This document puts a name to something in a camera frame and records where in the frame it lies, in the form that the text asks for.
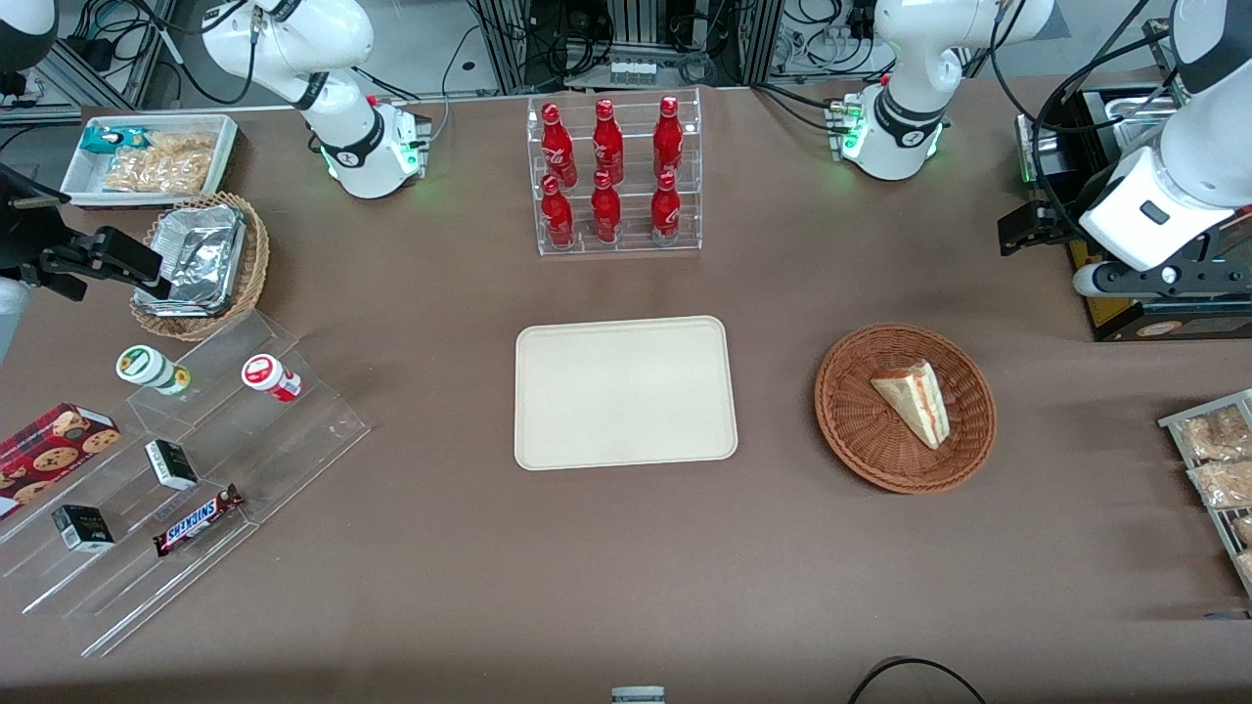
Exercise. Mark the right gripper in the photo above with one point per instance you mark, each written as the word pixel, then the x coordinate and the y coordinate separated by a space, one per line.
pixel 22 233

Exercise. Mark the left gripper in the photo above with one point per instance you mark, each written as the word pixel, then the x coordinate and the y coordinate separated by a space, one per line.
pixel 1063 217

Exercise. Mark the triangular sandwich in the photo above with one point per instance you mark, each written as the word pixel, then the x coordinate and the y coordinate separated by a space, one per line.
pixel 915 401

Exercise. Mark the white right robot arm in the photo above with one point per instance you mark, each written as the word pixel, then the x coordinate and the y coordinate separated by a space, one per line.
pixel 342 108

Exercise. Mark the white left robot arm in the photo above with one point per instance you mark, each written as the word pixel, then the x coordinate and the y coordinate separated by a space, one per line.
pixel 910 68

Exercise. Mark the aluminium foil tray stack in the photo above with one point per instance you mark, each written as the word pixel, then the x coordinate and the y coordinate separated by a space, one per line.
pixel 201 256

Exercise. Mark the wicker basket with foil trays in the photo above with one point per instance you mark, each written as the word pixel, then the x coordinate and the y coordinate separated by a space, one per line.
pixel 249 264

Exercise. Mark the round brown wicker basket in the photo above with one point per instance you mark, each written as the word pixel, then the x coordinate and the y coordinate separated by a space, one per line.
pixel 861 430

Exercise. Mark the tray with snack bags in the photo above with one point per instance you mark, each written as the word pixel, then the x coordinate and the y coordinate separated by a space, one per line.
pixel 1218 518

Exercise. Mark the beige plastic serving tray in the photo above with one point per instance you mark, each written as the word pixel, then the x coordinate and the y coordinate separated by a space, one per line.
pixel 626 393

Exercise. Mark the stainless steel pan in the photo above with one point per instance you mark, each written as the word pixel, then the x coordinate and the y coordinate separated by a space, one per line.
pixel 1051 147

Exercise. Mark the white rectangular snack bin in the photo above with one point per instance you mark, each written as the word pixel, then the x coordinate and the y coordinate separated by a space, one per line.
pixel 78 186

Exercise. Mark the green lidded yogurt cup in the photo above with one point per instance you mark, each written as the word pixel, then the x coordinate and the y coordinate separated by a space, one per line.
pixel 147 368

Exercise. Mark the black countertop appliance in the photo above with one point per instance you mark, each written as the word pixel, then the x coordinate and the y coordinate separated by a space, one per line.
pixel 1125 313

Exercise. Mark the clear bag of chips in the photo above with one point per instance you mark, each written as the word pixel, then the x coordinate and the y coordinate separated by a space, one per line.
pixel 161 164

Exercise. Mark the teal snack packet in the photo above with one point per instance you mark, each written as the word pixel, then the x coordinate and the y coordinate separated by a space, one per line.
pixel 110 139

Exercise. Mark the red chocolate chip cookie box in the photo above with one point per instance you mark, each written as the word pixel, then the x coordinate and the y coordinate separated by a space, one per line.
pixel 54 450

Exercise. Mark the red lidded yogurt cup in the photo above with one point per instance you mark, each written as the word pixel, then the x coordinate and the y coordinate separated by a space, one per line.
pixel 269 376

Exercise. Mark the small black carton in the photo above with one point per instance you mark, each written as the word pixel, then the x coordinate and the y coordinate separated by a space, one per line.
pixel 83 529
pixel 171 465

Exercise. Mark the clear acrylic stepped shelf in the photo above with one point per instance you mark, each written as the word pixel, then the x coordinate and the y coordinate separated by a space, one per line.
pixel 293 440

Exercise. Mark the clear bag of pastry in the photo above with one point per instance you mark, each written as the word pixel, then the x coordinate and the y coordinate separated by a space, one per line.
pixel 1225 484
pixel 1218 435

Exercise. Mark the Snickers chocolate bar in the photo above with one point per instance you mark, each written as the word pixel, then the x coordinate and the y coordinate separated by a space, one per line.
pixel 196 521

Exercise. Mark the red cola bottle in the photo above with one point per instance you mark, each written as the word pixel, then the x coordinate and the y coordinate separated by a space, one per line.
pixel 558 147
pixel 668 139
pixel 558 217
pixel 607 145
pixel 605 213
pixel 665 213

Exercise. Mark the clear acrylic bottle rack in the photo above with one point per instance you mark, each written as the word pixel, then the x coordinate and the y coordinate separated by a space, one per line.
pixel 626 246

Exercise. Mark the white power strip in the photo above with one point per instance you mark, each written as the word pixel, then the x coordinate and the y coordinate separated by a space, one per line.
pixel 633 70

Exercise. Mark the grey device at table edge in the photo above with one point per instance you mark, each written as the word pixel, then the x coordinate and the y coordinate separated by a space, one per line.
pixel 638 695

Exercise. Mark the aluminium frame rack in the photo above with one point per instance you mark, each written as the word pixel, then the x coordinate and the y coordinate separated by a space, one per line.
pixel 626 24

